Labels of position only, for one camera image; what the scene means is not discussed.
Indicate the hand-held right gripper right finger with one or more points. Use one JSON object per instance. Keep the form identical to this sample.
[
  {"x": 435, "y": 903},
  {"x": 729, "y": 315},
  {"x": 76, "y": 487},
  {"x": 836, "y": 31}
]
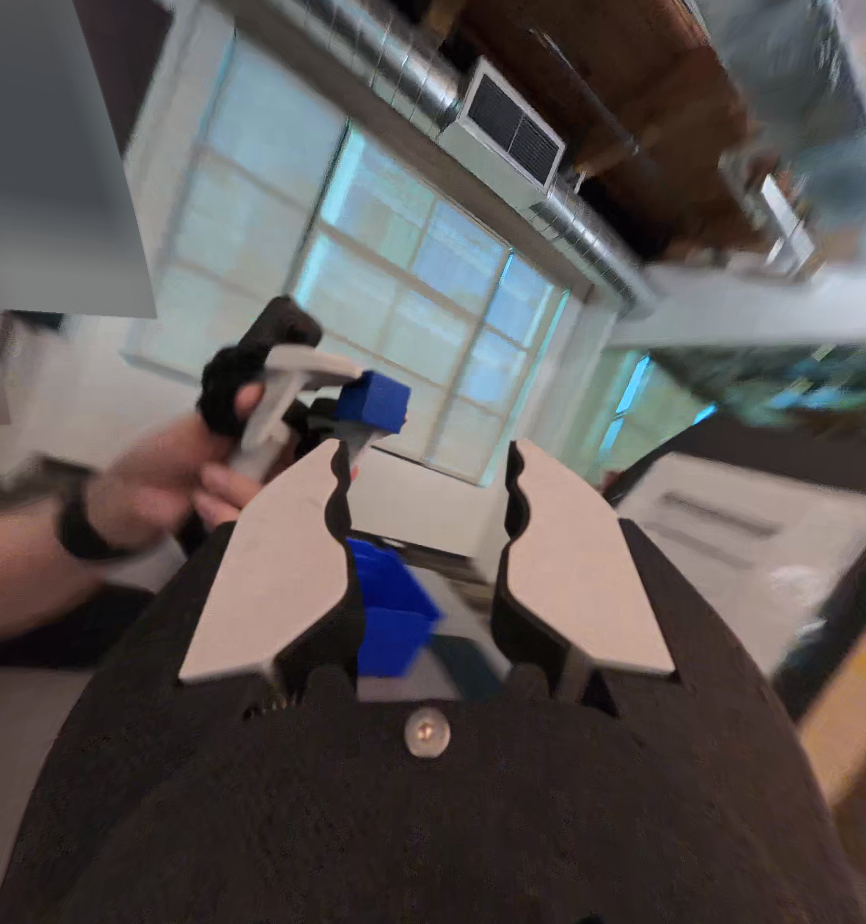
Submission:
[{"x": 584, "y": 577}]

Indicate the silver spiral air duct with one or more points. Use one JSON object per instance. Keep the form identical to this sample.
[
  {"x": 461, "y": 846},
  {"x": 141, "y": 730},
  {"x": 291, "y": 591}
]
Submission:
[{"x": 396, "y": 65}]

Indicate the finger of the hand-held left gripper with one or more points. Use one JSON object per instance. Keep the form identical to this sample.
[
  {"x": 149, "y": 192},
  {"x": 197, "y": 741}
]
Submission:
[
  {"x": 360, "y": 447},
  {"x": 310, "y": 364}
]

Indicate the blue plastic bin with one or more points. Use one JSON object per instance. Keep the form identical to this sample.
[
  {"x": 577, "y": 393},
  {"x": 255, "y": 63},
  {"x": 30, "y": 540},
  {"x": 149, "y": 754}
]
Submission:
[{"x": 389, "y": 621}]

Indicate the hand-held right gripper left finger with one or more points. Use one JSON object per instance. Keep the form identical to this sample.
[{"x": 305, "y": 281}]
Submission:
[{"x": 274, "y": 570}]

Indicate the white air vent grille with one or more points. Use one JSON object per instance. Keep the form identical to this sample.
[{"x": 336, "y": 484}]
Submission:
[{"x": 508, "y": 130}]

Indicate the person's left hand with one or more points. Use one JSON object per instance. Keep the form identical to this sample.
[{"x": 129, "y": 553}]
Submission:
[{"x": 158, "y": 483}]

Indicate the black wristband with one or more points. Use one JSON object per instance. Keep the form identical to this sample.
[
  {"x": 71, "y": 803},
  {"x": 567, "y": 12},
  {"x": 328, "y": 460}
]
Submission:
[{"x": 79, "y": 527}]

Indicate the framed instruction sheet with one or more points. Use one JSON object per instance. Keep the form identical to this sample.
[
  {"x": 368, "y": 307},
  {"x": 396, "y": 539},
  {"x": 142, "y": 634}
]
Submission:
[{"x": 729, "y": 541}]

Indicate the blue block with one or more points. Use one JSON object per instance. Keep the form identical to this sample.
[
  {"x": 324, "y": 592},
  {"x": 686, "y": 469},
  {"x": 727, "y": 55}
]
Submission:
[{"x": 371, "y": 401}]

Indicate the person's left forearm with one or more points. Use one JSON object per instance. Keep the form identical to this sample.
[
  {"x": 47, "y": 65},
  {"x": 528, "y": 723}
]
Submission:
[{"x": 21, "y": 570}]

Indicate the white framed window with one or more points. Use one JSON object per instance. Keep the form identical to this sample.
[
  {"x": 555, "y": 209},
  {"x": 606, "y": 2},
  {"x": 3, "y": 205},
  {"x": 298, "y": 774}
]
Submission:
[{"x": 404, "y": 289}]

